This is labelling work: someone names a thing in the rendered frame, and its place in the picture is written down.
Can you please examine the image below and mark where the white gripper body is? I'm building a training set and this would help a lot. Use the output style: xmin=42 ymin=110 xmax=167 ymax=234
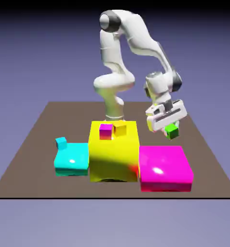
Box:
xmin=147 ymin=99 xmax=188 ymax=133

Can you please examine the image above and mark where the small green cube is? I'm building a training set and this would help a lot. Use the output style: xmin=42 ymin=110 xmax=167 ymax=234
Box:
xmin=164 ymin=123 xmax=180 ymax=140

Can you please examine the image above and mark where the small yellow cube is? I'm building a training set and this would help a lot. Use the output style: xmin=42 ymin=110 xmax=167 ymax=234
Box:
xmin=112 ymin=121 xmax=127 ymax=137

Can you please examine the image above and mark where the small magenta cube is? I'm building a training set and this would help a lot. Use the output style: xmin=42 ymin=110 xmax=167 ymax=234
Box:
xmin=99 ymin=123 xmax=113 ymax=140

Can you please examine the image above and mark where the small cyan cube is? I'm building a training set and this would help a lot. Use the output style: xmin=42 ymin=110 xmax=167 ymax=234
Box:
xmin=55 ymin=137 xmax=68 ymax=151

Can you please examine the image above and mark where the large magenta box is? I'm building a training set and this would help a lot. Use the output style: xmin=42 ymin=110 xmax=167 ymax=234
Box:
xmin=138 ymin=145 xmax=194 ymax=192

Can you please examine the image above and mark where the large yellow box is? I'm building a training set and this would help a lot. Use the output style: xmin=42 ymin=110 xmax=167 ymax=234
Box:
xmin=88 ymin=120 xmax=140 ymax=183

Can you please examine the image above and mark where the large cyan box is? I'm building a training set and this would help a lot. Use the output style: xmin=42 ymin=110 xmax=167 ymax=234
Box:
xmin=54 ymin=142 xmax=89 ymax=177

